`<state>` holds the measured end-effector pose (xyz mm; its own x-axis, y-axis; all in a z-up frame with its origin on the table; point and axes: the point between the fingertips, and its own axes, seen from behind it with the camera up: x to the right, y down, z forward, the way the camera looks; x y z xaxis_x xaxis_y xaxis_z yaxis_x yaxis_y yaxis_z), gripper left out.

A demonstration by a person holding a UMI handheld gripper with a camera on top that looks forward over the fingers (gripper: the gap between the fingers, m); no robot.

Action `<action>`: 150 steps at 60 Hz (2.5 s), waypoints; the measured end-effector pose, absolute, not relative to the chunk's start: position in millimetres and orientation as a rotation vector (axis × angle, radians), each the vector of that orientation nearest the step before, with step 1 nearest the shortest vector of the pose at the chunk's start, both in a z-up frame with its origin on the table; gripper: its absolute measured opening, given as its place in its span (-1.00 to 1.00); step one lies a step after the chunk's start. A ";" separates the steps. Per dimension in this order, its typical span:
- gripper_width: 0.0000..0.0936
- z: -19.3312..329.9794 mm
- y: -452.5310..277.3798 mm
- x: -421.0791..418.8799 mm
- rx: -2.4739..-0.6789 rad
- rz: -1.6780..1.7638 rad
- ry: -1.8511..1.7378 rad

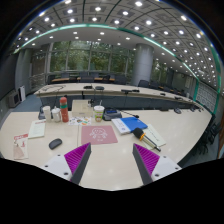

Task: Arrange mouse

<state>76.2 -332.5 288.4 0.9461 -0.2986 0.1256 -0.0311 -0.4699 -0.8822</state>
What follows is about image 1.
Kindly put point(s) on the clear glass jar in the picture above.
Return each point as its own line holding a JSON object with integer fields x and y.
{"x": 56, "y": 114}

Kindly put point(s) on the colourful sticker sheet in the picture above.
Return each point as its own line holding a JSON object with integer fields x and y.
{"x": 83, "y": 121}

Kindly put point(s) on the white and red booklet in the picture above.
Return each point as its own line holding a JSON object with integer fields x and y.
{"x": 37, "y": 129}

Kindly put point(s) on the black desk phone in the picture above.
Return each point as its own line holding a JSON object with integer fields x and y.
{"x": 110, "y": 114}

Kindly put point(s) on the white book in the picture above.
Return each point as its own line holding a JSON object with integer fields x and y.
{"x": 121, "y": 126}

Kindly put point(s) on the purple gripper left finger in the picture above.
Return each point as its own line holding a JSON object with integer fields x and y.
{"x": 70, "y": 166}

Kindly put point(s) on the pink mouse pad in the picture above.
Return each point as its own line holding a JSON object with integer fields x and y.
{"x": 97, "y": 135}

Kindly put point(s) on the black computer mouse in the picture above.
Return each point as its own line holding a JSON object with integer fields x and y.
{"x": 55, "y": 143}

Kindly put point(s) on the paper cup with lid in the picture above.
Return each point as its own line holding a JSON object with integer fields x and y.
{"x": 98, "y": 113}

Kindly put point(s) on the red and green bottle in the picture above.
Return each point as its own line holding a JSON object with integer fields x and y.
{"x": 64, "y": 109}

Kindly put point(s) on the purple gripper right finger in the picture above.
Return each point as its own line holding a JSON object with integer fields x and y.
{"x": 151, "y": 166}

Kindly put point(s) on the blue notebook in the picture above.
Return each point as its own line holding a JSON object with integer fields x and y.
{"x": 132, "y": 123}

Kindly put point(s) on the pale green paper sheet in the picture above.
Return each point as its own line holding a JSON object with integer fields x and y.
{"x": 153, "y": 135}

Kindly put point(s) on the beige tissue box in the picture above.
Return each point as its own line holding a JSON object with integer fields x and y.
{"x": 81, "y": 108}

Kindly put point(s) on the long curved conference desk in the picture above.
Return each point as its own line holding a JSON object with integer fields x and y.
{"x": 118, "y": 96}

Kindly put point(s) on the grey round pillar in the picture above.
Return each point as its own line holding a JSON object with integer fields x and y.
{"x": 143, "y": 62}

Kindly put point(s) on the red and white leaflet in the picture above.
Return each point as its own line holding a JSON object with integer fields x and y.
{"x": 20, "y": 147}

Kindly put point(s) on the white paper cup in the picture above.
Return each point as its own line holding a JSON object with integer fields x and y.
{"x": 47, "y": 113}

